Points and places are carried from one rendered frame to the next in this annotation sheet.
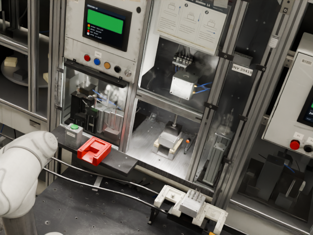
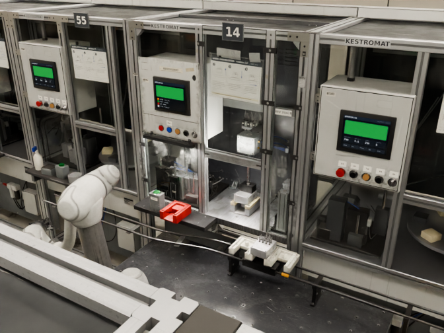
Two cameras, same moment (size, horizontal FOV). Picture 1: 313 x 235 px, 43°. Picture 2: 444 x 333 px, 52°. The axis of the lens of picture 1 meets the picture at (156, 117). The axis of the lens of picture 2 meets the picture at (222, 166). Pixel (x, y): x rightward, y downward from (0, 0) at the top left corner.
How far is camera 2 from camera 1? 79 cm
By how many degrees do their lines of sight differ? 15
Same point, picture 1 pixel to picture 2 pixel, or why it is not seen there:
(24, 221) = (94, 232)
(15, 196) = (82, 203)
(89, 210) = (173, 267)
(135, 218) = (216, 271)
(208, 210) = (280, 254)
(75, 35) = (149, 110)
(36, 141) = (102, 170)
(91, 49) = (163, 119)
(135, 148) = (215, 209)
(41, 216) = not seen: hidden behind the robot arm
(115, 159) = (195, 218)
